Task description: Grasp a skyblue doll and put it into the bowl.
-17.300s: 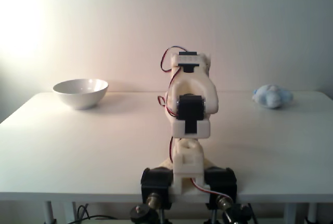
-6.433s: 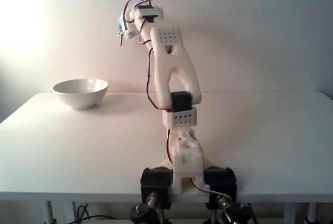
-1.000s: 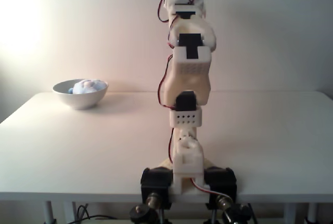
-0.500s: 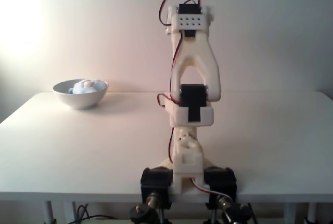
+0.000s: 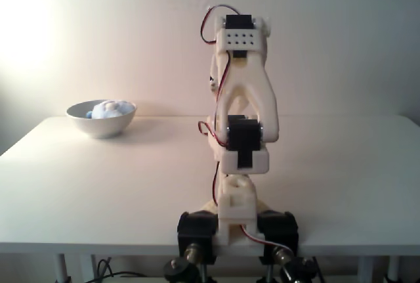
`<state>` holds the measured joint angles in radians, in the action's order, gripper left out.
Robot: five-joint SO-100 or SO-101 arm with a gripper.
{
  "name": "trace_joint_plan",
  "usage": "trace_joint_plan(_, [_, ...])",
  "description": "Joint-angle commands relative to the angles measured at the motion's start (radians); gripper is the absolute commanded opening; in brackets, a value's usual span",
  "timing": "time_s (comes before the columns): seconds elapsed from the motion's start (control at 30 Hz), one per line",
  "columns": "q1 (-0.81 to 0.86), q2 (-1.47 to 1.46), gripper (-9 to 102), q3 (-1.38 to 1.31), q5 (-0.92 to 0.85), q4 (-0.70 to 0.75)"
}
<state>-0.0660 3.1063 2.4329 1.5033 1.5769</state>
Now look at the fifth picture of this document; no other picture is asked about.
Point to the skyblue plush doll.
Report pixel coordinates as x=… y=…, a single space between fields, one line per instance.
x=110 y=109

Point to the white ceramic bowl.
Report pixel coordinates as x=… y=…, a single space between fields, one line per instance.
x=101 y=127

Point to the black table clamp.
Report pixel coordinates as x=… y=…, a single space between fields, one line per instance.
x=279 y=228
x=195 y=230

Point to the white table leg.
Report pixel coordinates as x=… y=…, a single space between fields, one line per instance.
x=365 y=270
x=61 y=268
x=87 y=268

